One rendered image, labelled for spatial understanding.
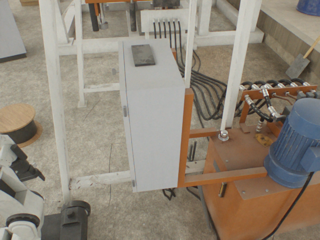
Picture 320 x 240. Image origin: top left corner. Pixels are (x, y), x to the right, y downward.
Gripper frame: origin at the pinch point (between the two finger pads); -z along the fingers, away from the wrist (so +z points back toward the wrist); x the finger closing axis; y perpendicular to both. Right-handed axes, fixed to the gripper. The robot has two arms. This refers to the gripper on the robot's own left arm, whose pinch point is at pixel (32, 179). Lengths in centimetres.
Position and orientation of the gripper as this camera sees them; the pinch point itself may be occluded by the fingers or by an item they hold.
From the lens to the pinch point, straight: 157.9
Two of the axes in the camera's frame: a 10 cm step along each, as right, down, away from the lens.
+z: -2.0, -7.1, -6.7
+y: -1.8, -6.5, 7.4
